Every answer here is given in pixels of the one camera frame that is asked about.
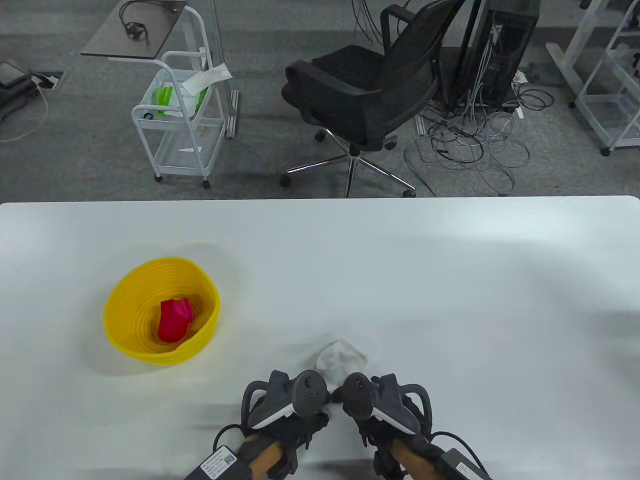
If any person's left hand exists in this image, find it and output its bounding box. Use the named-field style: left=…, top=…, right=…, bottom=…
left=245, top=412, right=331, bottom=451

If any person's right hand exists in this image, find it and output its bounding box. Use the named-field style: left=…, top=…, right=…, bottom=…
left=357, top=417, right=433, bottom=453

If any person's left forearm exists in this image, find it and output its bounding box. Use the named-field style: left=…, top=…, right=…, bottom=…
left=240, top=432, right=286, bottom=480

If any person's right forearm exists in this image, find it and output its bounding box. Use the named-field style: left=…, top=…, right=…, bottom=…
left=390, top=439, right=446, bottom=480

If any black right glove sensor module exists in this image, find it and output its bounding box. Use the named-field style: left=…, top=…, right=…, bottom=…
left=372, top=442, right=406, bottom=478

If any black glove sensor module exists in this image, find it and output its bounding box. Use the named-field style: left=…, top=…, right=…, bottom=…
left=372, top=442, right=406, bottom=478
left=267, top=445, right=301, bottom=480

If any grey white left hand controller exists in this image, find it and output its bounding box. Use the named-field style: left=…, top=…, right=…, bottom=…
left=241, top=370, right=331, bottom=431

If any grey white hand controller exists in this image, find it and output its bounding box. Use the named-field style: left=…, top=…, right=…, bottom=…
left=241, top=370, right=331, bottom=431
left=341, top=372, right=433, bottom=435

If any black left glove sensor module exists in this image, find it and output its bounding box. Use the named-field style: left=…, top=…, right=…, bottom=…
left=267, top=445, right=301, bottom=480

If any grey white right hand controller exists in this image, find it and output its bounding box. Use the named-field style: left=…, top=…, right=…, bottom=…
left=341, top=372, right=433, bottom=435

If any black right wrist box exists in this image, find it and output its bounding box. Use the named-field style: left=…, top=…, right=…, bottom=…
left=437, top=447, right=493, bottom=480

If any black labelled left wrist box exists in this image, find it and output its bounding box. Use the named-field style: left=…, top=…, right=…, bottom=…
left=185, top=445, right=253, bottom=480

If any yellow woven basket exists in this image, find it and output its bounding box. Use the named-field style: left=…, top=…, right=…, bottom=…
left=103, top=257, right=221, bottom=367

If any white wheeled cart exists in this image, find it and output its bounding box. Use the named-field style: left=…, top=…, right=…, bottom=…
left=131, top=5, right=227, bottom=189

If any black office chair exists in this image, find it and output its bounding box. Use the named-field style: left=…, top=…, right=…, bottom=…
left=280, top=0, right=468, bottom=198

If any green packet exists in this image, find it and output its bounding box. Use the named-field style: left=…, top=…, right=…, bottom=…
left=152, top=86, right=176, bottom=117

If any white paper sheet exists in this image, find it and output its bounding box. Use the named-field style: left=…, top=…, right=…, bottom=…
left=181, top=64, right=233, bottom=96

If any white power strip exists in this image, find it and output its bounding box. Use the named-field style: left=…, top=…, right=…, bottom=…
left=511, top=70, right=530, bottom=121

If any white metal rack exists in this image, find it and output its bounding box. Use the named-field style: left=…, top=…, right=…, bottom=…
left=570, top=0, right=640, bottom=157

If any black computer tower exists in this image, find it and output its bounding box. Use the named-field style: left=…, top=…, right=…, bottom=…
left=457, top=0, right=542, bottom=108

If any dark brown side table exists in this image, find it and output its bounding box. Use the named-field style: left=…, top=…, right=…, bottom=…
left=81, top=0, right=188, bottom=61

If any floor socket box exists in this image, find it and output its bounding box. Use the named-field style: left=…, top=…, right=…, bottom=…
left=31, top=71, right=66, bottom=91

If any black floor equipment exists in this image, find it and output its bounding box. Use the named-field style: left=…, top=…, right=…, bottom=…
left=0, top=60, right=41, bottom=123

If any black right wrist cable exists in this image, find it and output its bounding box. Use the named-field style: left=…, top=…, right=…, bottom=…
left=430, top=432, right=486, bottom=468

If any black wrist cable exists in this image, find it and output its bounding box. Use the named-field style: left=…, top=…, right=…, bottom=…
left=212, top=425, right=248, bottom=451
left=430, top=432, right=486, bottom=468

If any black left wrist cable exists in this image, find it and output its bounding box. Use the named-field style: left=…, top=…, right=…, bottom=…
left=212, top=425, right=248, bottom=451

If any tangle of floor cables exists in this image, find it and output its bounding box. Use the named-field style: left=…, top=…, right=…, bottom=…
left=404, top=75, right=555, bottom=197

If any white floor cable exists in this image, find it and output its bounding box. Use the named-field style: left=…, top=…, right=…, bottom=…
left=0, top=82, right=49, bottom=143

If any white desk leg frame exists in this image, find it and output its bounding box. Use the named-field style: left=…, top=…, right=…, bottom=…
left=545, top=0, right=621, bottom=96

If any black coiled cable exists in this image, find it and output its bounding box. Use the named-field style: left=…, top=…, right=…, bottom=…
left=119, top=0, right=151, bottom=42

